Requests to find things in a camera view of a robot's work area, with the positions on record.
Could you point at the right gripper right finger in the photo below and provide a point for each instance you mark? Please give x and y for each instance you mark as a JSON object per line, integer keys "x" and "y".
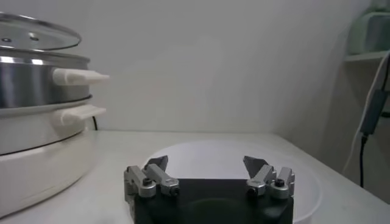
{"x": 265, "y": 176}

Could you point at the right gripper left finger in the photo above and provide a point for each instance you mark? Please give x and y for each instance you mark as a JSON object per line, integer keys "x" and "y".
{"x": 160, "y": 176}

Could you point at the round glass pot lid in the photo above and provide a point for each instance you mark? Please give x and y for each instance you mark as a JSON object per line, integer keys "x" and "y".
{"x": 39, "y": 33}

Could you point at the large white round plate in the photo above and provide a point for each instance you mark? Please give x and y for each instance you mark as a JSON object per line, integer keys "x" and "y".
{"x": 207, "y": 158}

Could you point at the white electric cooking pot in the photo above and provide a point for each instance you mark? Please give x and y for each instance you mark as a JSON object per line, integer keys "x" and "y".
{"x": 39, "y": 170}

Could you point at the pale green appliance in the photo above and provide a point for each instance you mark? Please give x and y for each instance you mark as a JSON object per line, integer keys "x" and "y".
{"x": 371, "y": 33}

